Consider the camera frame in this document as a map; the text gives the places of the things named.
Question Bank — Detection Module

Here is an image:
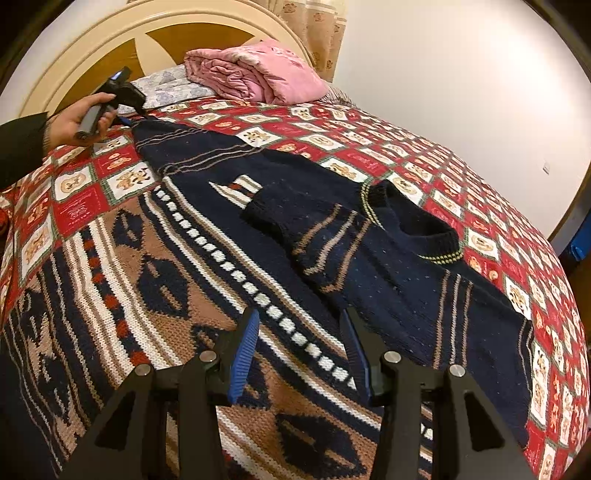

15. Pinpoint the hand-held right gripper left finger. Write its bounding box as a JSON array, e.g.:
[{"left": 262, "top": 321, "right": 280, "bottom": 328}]
[{"left": 60, "top": 308, "right": 260, "bottom": 480}]

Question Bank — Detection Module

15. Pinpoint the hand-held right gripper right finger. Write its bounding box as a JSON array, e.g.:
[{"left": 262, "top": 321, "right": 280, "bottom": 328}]
[{"left": 339, "top": 307, "right": 536, "bottom": 480}]

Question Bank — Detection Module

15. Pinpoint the navy patterned knitted sweater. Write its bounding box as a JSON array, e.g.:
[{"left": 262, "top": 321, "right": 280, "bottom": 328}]
[{"left": 0, "top": 121, "right": 536, "bottom": 480}]

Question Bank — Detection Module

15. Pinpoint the person's left forearm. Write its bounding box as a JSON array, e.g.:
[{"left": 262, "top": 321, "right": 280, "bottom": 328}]
[{"left": 0, "top": 111, "right": 51, "bottom": 192}]

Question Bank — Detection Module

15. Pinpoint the person's left hand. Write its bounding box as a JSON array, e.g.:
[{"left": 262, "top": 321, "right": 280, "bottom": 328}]
[{"left": 46, "top": 92, "right": 118, "bottom": 146}]

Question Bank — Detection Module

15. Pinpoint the floral pillow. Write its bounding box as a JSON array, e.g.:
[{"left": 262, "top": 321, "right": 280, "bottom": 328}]
[{"left": 130, "top": 65, "right": 218, "bottom": 109}]

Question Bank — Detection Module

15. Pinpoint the cream wooden headboard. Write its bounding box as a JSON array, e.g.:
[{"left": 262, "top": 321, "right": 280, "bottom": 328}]
[{"left": 18, "top": 0, "right": 319, "bottom": 121}]

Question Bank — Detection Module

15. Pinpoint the pink folded blanket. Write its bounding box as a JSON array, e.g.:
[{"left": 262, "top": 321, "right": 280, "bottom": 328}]
[{"left": 185, "top": 39, "right": 331, "bottom": 106}]

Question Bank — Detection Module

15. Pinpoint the beige patterned curtain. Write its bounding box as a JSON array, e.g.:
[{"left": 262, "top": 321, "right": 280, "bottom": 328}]
[{"left": 272, "top": 0, "right": 347, "bottom": 83}]

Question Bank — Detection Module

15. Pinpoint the red printed bedspread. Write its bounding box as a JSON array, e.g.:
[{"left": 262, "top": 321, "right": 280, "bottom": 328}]
[{"left": 0, "top": 95, "right": 591, "bottom": 480}]

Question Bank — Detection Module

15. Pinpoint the dark wooden door frame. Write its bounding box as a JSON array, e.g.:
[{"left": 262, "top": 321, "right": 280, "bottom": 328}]
[{"left": 549, "top": 173, "right": 591, "bottom": 259}]

